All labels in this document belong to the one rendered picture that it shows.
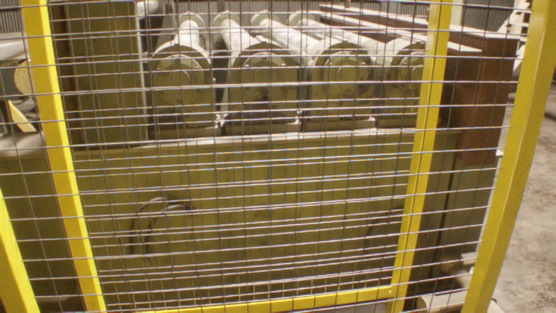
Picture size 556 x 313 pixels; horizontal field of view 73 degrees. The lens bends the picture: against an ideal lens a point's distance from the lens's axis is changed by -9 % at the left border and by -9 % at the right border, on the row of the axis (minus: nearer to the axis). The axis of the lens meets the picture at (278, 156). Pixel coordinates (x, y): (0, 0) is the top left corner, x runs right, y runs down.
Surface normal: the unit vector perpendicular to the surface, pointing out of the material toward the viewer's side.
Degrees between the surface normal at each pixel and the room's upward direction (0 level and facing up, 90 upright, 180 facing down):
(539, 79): 90
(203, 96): 90
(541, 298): 0
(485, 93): 90
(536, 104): 90
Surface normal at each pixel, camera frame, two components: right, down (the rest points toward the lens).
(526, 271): 0.01, -0.92
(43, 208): 0.18, 0.39
